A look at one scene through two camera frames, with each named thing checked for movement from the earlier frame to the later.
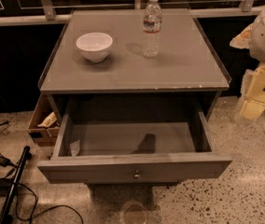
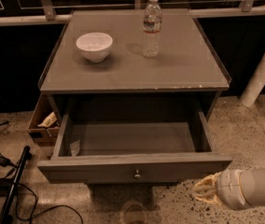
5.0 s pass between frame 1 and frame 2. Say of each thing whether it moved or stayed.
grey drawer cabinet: stayed
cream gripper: moved
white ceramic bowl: stayed
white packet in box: stayed
